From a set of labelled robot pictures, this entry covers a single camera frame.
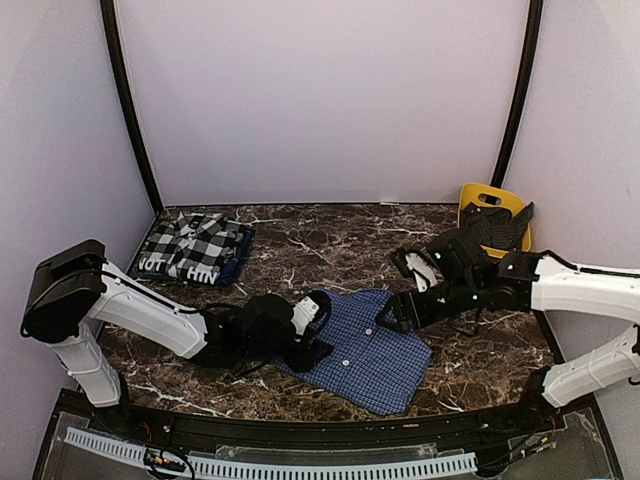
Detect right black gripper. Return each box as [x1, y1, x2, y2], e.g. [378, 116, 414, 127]
[376, 276, 483, 335]

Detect blue checked long sleeve shirt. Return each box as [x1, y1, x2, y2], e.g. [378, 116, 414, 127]
[273, 289, 432, 416]

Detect black white plaid shirt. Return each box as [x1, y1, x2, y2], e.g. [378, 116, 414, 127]
[132, 211, 251, 286]

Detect yellow plastic basket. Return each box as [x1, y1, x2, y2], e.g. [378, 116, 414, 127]
[457, 183, 535, 258]

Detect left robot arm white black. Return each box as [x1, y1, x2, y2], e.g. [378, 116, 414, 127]
[20, 239, 333, 436]

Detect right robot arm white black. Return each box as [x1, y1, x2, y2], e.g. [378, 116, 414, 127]
[376, 228, 639, 434]

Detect dark grey shirt in basket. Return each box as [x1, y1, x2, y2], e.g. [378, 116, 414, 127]
[460, 202, 535, 251]

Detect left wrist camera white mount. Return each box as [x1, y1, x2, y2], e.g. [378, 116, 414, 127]
[291, 290, 332, 341]

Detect black front rail frame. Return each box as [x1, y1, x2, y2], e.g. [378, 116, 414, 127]
[76, 399, 565, 456]

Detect white slotted cable duct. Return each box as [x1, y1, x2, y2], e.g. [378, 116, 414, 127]
[63, 427, 477, 479]

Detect right black corner post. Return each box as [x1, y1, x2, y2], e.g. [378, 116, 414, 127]
[490, 0, 544, 188]

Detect black corner post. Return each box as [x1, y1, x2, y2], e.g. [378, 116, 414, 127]
[99, 0, 164, 216]
[490, 0, 544, 188]

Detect left black corner post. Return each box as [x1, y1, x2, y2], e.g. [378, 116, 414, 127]
[99, 0, 164, 216]

